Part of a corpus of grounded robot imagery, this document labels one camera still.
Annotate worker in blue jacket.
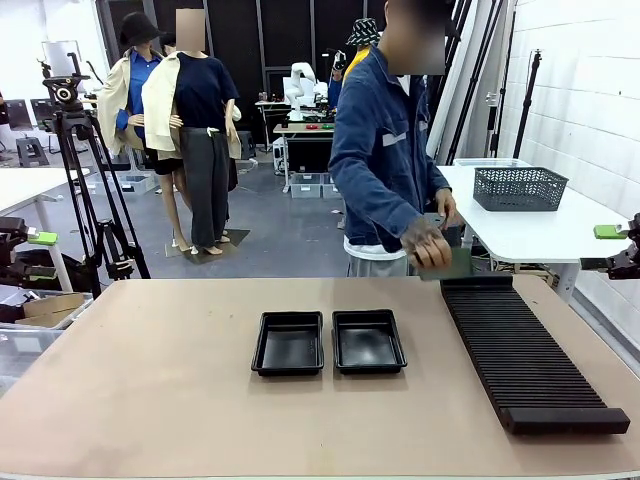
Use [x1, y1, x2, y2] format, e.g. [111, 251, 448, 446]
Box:
[327, 0, 454, 278]

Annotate black bag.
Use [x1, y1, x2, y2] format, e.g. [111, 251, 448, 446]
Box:
[0, 248, 94, 301]

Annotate thin black clamp stand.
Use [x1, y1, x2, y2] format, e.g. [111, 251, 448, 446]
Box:
[483, 91, 503, 159]

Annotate mannequin with black hat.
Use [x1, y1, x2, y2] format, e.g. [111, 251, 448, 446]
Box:
[96, 11, 169, 177]

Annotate background work table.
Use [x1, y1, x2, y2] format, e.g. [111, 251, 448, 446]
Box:
[272, 122, 337, 195]

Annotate black slotted board rack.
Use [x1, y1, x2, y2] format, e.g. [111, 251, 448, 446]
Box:
[439, 272, 632, 436]

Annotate small black stool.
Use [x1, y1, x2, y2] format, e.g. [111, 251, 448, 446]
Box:
[236, 130, 257, 161]

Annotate background person in blue shirt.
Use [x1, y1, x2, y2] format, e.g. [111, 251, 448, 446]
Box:
[327, 49, 347, 109]

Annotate black camera tripod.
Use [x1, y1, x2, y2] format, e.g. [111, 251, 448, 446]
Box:
[41, 52, 152, 300]

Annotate grey woven plastic basket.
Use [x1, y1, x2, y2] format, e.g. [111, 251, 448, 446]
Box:
[472, 166, 570, 213]

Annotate mannequin with navy tee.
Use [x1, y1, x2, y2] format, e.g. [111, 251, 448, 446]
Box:
[141, 8, 243, 257]

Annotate white leaning panels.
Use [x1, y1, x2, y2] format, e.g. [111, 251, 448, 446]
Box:
[424, 0, 509, 164]

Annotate black ESD tray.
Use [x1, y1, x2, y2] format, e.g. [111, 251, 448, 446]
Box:
[250, 310, 326, 378]
[331, 308, 409, 376]

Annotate large clear plastic bin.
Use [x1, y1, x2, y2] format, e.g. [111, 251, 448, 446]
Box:
[0, 288, 96, 399]

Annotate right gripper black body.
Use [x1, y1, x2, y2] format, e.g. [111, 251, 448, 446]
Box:
[607, 212, 640, 281]

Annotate worker's right forearm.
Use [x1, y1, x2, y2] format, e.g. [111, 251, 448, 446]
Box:
[328, 164, 426, 254]

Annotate white desk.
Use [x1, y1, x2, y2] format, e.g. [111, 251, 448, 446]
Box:
[0, 167, 92, 294]

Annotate worker's left forearm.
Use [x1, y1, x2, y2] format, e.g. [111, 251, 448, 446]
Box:
[423, 149, 454, 199]

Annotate white side table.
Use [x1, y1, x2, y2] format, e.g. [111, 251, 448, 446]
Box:
[436, 164, 640, 304]

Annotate clear floor storage bin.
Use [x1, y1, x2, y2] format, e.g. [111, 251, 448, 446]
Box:
[117, 173, 157, 196]

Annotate black light stand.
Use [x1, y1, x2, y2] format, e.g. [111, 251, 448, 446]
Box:
[512, 48, 544, 161]

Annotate white computer tower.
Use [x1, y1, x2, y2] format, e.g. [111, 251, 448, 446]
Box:
[272, 137, 290, 175]

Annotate worker's left hand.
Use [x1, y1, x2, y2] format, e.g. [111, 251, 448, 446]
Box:
[436, 188, 465, 229]

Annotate clear plastic bin with lid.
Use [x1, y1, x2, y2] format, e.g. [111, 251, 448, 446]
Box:
[452, 157, 532, 169]

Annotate dark mannequin base plate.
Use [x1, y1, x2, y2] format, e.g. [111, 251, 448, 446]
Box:
[187, 228, 251, 265]

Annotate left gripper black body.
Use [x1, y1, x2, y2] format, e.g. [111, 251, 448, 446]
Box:
[0, 217, 28, 277]

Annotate dark computer monitor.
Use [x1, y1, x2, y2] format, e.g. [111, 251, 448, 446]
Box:
[3, 98, 32, 133]

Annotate clear plastic storage box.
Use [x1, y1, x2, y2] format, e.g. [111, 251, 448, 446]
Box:
[322, 172, 344, 200]
[289, 172, 324, 200]

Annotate brown cardboard box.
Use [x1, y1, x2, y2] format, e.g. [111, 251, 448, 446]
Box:
[14, 292, 87, 330]

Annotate black step stool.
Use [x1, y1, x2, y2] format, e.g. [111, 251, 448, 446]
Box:
[14, 135, 50, 169]

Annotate small whiteboard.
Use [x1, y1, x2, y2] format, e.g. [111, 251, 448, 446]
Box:
[41, 39, 82, 77]

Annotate worker's right hand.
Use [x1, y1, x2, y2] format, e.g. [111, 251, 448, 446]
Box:
[401, 217, 454, 267]

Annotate mannequin with yellow jacket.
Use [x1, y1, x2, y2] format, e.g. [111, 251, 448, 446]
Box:
[343, 18, 382, 84]

